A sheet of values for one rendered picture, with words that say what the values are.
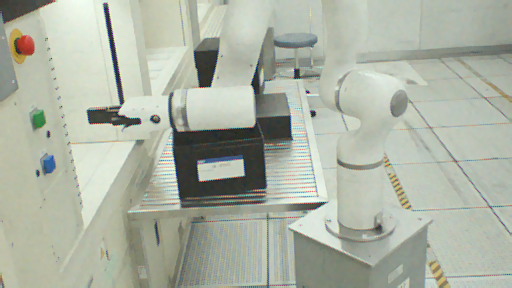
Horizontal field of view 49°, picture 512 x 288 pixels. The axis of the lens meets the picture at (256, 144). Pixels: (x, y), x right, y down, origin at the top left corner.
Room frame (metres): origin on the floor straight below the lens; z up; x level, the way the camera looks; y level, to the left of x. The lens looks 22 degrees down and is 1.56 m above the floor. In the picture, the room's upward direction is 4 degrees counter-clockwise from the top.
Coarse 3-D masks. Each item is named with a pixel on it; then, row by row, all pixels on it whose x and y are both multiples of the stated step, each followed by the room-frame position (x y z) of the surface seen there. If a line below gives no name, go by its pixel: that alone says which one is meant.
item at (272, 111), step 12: (264, 96) 2.20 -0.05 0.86; (276, 96) 2.18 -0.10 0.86; (264, 108) 2.04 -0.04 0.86; (276, 108) 2.03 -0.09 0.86; (288, 108) 2.02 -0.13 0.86; (264, 120) 1.95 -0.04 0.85; (276, 120) 1.95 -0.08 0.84; (288, 120) 1.95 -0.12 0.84; (264, 132) 1.95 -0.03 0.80; (276, 132) 1.95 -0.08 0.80; (288, 132) 1.95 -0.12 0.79
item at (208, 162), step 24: (192, 144) 1.81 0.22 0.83; (216, 144) 1.55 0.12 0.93; (240, 144) 1.56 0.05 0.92; (264, 144) 1.57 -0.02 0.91; (192, 168) 1.54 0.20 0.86; (216, 168) 1.55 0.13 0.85; (240, 168) 1.56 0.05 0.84; (264, 168) 1.57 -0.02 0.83; (192, 192) 1.54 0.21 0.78; (216, 192) 1.55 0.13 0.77
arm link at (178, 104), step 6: (180, 90) 1.07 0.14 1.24; (186, 90) 1.07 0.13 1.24; (174, 96) 1.05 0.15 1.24; (180, 96) 1.05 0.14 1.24; (174, 102) 1.04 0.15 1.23; (180, 102) 1.04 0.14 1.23; (174, 108) 1.04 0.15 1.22; (180, 108) 1.04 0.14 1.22; (174, 114) 1.04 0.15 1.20; (180, 114) 1.04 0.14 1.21; (186, 114) 1.04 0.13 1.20; (174, 120) 1.05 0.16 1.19; (180, 120) 1.03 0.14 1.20; (186, 120) 1.03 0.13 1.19; (180, 126) 1.04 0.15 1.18; (186, 126) 1.04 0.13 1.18
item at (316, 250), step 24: (312, 216) 1.38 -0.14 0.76; (408, 216) 1.34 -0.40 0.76; (312, 240) 1.27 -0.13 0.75; (336, 240) 1.25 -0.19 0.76; (384, 240) 1.23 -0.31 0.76; (408, 240) 1.24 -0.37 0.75; (312, 264) 1.28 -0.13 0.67; (336, 264) 1.22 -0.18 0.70; (360, 264) 1.17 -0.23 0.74; (384, 264) 1.18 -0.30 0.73; (408, 264) 1.25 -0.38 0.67
